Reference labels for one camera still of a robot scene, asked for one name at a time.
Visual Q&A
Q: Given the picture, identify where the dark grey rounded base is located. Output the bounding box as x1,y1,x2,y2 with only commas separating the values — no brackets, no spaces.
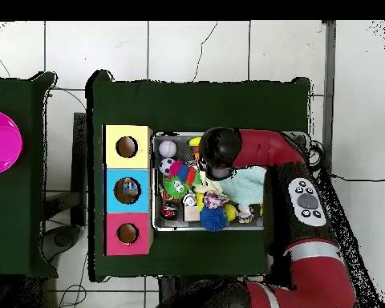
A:
40,224,82,262

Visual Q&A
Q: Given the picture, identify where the red black round can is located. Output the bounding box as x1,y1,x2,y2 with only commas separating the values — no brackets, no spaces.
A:
160,201,180,221

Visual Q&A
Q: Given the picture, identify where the wooden box with three holes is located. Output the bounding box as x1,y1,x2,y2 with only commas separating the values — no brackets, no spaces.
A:
101,124,154,257

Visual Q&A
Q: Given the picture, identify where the black upright panel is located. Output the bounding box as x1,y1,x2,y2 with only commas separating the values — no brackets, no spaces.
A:
71,111,88,227

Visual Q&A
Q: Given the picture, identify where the pink plastic bowl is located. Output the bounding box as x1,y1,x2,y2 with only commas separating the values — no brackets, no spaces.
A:
0,110,24,176

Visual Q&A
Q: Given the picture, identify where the multicolour spiky caterpillar toy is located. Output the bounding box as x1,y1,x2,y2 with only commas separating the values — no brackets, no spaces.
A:
168,160,201,187

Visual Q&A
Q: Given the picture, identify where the dark green tablecloth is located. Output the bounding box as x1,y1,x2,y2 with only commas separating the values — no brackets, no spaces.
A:
0,71,59,279
85,69,311,283

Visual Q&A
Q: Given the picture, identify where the mint green waffle cloth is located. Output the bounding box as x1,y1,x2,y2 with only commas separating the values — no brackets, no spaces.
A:
219,166,266,213

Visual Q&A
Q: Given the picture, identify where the yellow tennis ball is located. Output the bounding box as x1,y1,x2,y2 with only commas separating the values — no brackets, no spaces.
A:
223,203,238,223

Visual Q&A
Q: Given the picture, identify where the small soccer ball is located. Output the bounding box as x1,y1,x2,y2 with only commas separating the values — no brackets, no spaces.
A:
158,157,176,176

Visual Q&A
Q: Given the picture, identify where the silver mesh bin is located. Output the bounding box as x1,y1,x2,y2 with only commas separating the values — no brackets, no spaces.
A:
151,131,310,232

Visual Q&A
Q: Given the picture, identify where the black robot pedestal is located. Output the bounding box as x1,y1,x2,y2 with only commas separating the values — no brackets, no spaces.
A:
158,274,245,308

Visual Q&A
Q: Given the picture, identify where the green fuzzy toy with eyes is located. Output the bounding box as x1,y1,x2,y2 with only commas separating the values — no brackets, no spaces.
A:
161,176,192,201

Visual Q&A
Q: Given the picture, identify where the small white baseball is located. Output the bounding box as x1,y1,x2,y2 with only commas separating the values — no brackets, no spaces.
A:
158,140,178,159

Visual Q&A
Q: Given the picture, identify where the thin black floor cable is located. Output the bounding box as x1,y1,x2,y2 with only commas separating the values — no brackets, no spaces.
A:
331,173,385,184

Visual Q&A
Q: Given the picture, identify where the blue spiky rubber ball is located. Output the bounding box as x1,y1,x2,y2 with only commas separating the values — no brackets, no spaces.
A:
199,205,229,233

